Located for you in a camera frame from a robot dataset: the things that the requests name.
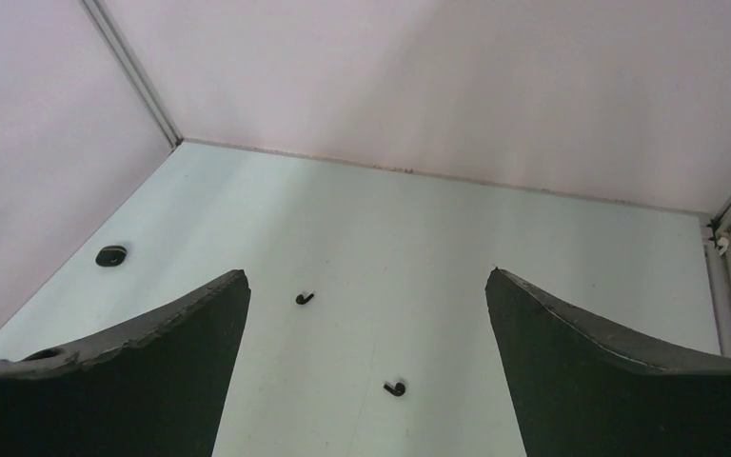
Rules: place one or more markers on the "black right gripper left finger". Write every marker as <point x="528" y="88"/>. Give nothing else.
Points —
<point x="154" y="385"/>

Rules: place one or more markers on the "black earbud far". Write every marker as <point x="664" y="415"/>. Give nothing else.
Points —
<point x="303" y="299"/>

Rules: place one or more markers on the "black earbud near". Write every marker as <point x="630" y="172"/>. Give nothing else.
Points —
<point x="397" y="389"/>

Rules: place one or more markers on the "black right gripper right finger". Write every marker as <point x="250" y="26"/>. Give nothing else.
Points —
<point x="583" y="385"/>

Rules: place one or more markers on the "black earbud charging case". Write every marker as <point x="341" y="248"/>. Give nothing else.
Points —
<point x="111" y="256"/>

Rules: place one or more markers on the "aluminium frame post left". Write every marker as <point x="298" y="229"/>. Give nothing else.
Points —
<point x="119" y="46"/>

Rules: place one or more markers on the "black earbud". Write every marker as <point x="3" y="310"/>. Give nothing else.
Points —
<point x="397" y="389"/>
<point x="303" y="299"/>

